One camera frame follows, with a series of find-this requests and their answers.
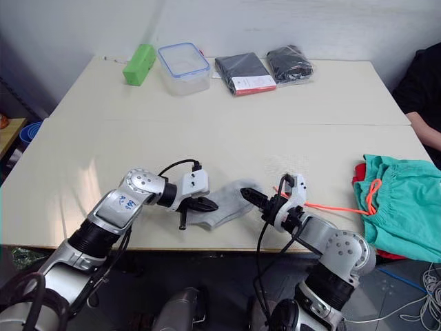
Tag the grey sock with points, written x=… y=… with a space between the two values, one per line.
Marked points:
x=227 y=207

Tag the black garment in clear bag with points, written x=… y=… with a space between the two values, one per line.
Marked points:
x=290 y=65

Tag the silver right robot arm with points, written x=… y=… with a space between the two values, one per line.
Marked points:
x=344 y=251

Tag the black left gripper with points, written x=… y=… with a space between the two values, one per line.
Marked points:
x=186 y=204

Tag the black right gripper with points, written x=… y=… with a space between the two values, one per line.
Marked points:
x=271 y=212

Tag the black folded garment with label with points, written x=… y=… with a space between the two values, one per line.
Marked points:
x=243 y=70

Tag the wooden side table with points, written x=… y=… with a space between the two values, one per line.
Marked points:
x=12 y=132

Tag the dark rounded robot part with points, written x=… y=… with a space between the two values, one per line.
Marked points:
x=286 y=315
x=181 y=308

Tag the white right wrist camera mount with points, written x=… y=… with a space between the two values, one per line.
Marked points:
x=297 y=193

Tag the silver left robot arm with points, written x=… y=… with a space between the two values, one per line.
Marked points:
x=138 y=186

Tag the person's bare forearm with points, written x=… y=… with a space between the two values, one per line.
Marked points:
x=425 y=131

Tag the green shorts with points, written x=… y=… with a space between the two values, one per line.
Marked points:
x=403 y=207

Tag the blue bucket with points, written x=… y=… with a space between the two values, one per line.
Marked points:
x=30 y=132

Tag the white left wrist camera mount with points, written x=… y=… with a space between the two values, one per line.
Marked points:
x=195 y=182

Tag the green rectangular box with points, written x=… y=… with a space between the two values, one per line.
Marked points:
x=138 y=65

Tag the clear container with blue lid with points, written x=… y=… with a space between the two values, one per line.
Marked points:
x=184 y=69

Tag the orange object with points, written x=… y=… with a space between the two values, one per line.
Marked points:
x=2 y=121

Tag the person in black shirt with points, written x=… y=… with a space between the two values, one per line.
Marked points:
x=422 y=82

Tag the red t-shirt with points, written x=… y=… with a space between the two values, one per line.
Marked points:
x=360 y=172

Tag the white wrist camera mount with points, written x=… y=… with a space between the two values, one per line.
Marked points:
x=297 y=193
x=195 y=182

